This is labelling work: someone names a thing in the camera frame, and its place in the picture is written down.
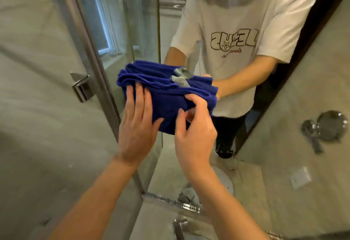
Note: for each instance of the person's right hand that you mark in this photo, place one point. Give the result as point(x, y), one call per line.
point(197, 144)

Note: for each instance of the person's left hand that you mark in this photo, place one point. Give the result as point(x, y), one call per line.
point(136, 135)

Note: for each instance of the blue microfibre cloth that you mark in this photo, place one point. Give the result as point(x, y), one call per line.
point(166, 103)

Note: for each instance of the silver framed wall mirror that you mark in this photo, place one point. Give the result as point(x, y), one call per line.
point(300, 83)

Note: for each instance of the person's right forearm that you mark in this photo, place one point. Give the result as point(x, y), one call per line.
point(227, 209)

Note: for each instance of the person's left forearm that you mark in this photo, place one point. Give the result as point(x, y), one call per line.
point(95, 204)

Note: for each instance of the chrome sink faucet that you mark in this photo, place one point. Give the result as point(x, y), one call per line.
point(179, 227)

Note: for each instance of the glass shower enclosure gold frame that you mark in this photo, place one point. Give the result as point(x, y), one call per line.
point(82, 88)

